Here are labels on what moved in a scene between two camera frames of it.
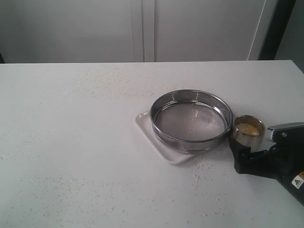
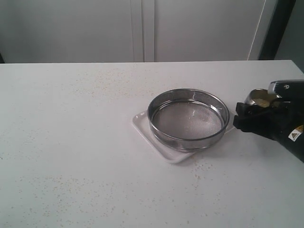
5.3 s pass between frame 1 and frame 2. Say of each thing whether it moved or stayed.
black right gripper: moved
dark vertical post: stayed
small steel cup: moved
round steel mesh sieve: stayed
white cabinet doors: stayed
